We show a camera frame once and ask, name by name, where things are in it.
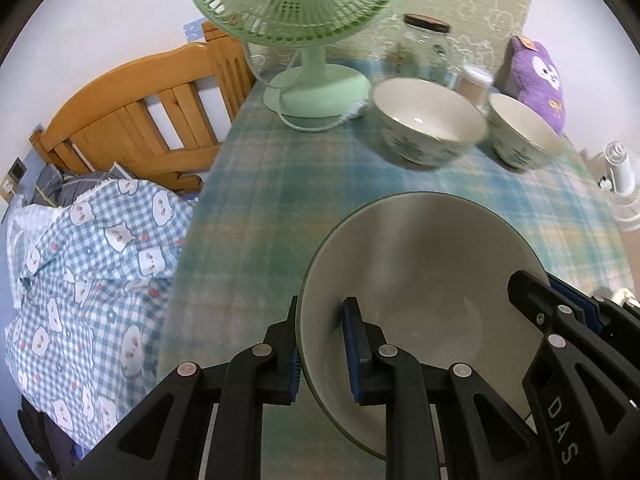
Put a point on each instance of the floral white bowl small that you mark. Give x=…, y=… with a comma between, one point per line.
x=521, y=138

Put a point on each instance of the wall power socket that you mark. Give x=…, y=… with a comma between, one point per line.
x=12, y=179

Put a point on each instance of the plaid blue green tablecloth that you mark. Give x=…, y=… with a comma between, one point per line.
x=273, y=194

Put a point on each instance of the small white fan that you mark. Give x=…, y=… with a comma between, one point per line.
x=616, y=170

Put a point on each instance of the green cartoon print wall cloth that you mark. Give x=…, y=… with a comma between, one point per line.
x=481, y=31

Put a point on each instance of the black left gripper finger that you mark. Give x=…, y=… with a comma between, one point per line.
x=440, y=423
x=203, y=421

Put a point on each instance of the glass jar with black lid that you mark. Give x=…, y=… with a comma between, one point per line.
x=423, y=49

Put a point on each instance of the floral white bowl large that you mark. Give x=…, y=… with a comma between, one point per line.
x=426, y=123

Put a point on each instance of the green desk fan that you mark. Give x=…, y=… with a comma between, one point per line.
x=312, y=88

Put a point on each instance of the cotton swab plastic container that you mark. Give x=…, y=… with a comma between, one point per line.
x=474, y=83

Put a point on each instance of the blue checkered cartoon blanket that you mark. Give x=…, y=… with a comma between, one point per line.
x=91, y=283

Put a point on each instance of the purple plush rabbit toy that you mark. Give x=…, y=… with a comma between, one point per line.
x=534, y=81

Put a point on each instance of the dark grey clothes pile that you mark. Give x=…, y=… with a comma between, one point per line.
x=59, y=188

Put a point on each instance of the large grey ceramic bowl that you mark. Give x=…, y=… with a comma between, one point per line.
x=431, y=270

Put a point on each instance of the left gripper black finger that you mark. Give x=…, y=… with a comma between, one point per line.
x=617, y=326
x=583, y=394

